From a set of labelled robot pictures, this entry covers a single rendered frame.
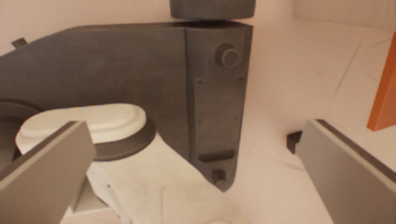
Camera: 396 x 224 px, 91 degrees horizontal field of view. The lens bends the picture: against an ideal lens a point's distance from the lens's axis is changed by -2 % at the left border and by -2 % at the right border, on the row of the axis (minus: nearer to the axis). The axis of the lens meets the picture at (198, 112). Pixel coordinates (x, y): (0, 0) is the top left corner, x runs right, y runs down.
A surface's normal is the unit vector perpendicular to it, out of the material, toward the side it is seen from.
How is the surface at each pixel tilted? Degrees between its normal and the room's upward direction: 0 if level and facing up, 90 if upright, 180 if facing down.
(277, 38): 0
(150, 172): 90
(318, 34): 0
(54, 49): 0
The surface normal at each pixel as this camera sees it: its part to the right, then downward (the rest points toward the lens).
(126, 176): 0.00, -0.87
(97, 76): 0.20, 0.48
